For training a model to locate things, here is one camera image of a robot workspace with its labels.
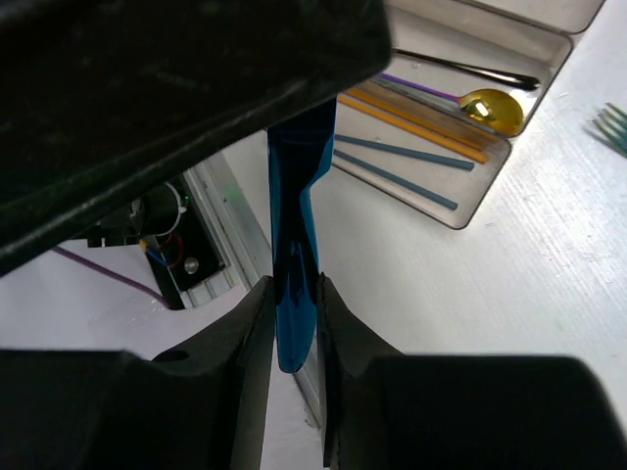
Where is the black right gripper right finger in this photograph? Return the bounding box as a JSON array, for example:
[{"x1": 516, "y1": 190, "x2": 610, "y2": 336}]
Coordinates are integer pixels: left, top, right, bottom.
[{"x1": 317, "y1": 277, "x2": 626, "y2": 469}]

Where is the iridescent rainbow spoon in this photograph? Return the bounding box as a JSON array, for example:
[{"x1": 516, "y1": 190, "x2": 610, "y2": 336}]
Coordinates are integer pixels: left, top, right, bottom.
[{"x1": 374, "y1": 73, "x2": 524, "y2": 137}]

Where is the blue table knife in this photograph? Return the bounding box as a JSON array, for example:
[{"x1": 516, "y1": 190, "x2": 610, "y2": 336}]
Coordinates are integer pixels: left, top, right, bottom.
[{"x1": 267, "y1": 98, "x2": 337, "y2": 374}]

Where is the iridescent rainbow fork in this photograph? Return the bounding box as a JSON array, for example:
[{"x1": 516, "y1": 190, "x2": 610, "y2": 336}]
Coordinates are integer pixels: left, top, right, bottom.
[{"x1": 584, "y1": 102, "x2": 627, "y2": 158}]

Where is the black spoon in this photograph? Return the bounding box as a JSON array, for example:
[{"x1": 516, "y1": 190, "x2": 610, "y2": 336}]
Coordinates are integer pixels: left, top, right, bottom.
[{"x1": 392, "y1": 47, "x2": 541, "y2": 91}]

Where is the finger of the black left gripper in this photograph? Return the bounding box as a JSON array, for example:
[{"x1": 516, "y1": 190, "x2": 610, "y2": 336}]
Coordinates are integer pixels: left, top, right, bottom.
[{"x1": 1, "y1": 1, "x2": 391, "y2": 273}]

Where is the clear four-compartment organizer tray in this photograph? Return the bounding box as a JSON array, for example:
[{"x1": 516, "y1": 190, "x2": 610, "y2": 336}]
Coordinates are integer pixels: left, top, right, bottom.
[{"x1": 334, "y1": 1, "x2": 602, "y2": 229}]

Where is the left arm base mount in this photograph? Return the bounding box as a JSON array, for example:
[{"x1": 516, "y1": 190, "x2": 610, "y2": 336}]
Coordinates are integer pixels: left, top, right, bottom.
[{"x1": 77, "y1": 169, "x2": 267, "y2": 310}]

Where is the grey-blue chopstick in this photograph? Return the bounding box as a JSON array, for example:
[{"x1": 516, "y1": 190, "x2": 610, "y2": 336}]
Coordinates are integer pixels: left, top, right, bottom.
[
  {"x1": 333, "y1": 150, "x2": 458, "y2": 211},
  {"x1": 335, "y1": 134, "x2": 474, "y2": 171}
]

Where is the orange chopstick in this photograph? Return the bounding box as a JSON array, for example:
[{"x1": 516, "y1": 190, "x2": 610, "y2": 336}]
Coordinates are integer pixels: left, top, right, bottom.
[
  {"x1": 346, "y1": 85, "x2": 501, "y2": 151},
  {"x1": 338, "y1": 95, "x2": 490, "y2": 164}
]

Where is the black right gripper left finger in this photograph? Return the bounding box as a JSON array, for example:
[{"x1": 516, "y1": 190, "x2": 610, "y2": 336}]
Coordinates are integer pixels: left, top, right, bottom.
[{"x1": 1, "y1": 277, "x2": 274, "y2": 469}]

